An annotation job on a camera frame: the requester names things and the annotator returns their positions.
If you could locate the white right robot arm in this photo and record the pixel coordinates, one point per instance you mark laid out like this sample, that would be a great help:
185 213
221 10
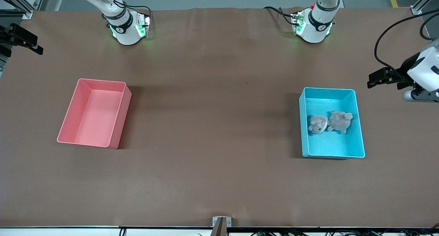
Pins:
123 30

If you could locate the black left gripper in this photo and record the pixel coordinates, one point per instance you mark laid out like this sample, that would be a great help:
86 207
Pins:
408 68

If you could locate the grey metal mat clamp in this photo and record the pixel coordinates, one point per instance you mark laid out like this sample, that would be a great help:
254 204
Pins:
215 223

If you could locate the white table edge rail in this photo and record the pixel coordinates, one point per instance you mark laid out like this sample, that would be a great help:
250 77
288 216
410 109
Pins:
58 232

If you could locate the aluminium frame post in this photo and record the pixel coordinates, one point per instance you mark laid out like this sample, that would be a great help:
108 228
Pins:
20 4
425 1

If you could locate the grey plush toy plain back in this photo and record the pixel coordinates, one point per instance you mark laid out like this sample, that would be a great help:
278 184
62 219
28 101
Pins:
339 122

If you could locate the pink plastic box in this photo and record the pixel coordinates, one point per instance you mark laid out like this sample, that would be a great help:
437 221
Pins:
99 133

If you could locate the blue plastic box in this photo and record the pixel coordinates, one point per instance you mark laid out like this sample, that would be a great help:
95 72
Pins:
329 146

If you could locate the brown table mat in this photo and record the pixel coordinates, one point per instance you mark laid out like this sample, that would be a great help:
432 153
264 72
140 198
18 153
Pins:
219 181

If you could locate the grey plush toy with face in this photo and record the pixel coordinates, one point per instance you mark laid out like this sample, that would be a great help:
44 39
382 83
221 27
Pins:
318 124

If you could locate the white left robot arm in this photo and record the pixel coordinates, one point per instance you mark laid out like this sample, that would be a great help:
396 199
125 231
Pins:
319 26

